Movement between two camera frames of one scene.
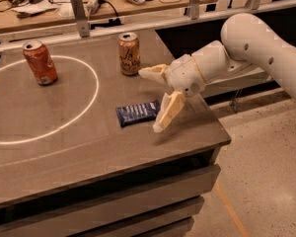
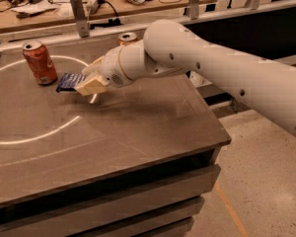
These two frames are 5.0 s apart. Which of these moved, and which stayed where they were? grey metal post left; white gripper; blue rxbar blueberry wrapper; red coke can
Moved: blue rxbar blueberry wrapper; white gripper
Stayed: red coke can; grey metal post left
